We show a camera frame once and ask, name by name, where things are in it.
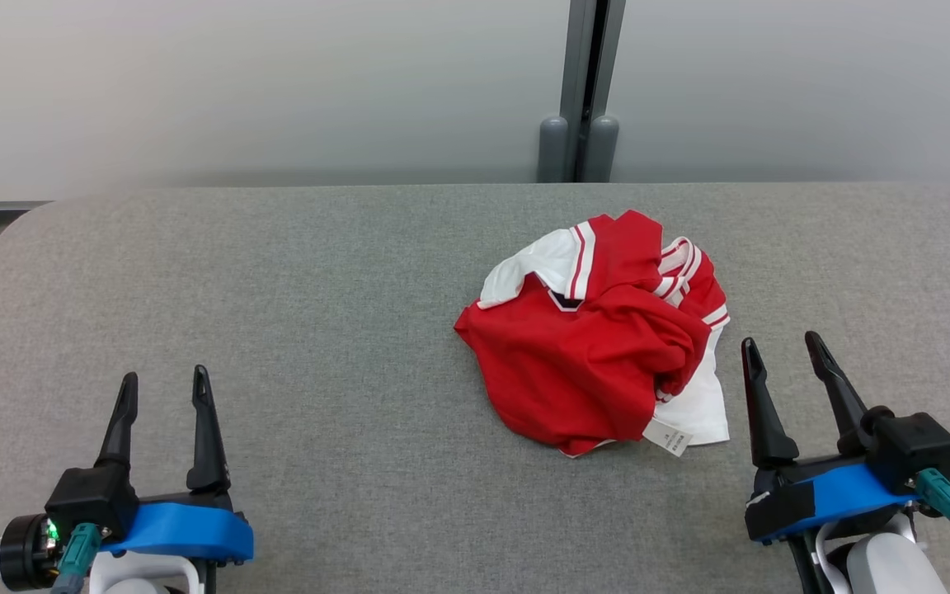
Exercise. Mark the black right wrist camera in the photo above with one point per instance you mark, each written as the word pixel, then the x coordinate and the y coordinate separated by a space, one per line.
pixel 916 445

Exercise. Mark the red white jersey shirt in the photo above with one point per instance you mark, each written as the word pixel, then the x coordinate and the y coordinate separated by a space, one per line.
pixel 574 371

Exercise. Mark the grey vertical partition post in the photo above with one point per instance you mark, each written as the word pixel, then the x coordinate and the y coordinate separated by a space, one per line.
pixel 582 58

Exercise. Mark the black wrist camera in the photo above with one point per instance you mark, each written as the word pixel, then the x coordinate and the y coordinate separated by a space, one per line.
pixel 916 445
pixel 87 499

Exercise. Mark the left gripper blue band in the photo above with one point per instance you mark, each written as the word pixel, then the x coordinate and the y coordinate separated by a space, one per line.
pixel 195 532

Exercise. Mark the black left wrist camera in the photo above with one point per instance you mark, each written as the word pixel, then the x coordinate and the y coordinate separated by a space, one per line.
pixel 87 499

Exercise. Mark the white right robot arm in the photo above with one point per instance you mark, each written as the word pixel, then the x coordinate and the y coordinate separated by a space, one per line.
pixel 887 565

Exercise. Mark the grey rounded post foot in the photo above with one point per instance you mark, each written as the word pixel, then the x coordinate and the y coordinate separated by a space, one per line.
pixel 552 148
pixel 604 148

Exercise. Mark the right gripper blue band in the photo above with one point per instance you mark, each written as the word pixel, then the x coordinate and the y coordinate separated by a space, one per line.
pixel 838 495

